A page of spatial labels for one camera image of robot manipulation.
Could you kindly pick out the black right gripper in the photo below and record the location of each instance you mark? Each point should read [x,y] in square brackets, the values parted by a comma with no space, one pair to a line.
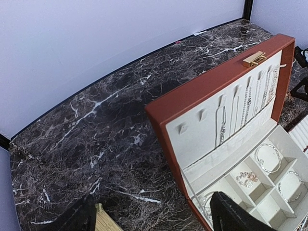
[300,91]

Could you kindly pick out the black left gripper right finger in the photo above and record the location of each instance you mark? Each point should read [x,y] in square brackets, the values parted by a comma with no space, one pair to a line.
[229,216]

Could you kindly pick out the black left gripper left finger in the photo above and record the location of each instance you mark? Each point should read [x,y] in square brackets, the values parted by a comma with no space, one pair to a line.
[80,217]

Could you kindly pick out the brown jewelry display tray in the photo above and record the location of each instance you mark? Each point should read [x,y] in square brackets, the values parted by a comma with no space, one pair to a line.
[299,133]

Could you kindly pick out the red wooden jewelry box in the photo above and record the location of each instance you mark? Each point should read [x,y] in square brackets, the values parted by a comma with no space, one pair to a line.
[210,127]

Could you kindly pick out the woven bamboo tray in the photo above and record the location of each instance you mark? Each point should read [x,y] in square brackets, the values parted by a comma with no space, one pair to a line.
[103,221]

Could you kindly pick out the twisted silver bangle in box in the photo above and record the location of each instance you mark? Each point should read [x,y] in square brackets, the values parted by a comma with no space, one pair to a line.
[289,186]

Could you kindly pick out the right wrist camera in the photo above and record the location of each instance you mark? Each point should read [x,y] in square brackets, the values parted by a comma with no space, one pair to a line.
[301,56]

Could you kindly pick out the black right frame post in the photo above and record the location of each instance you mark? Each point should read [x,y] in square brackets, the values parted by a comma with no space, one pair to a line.
[248,5]

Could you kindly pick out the black frame post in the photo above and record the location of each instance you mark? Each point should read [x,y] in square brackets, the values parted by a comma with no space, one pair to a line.
[248,5]
[4,142]

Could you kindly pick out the black left frame post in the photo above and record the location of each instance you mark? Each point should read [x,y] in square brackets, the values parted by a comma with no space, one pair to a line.
[4,142]

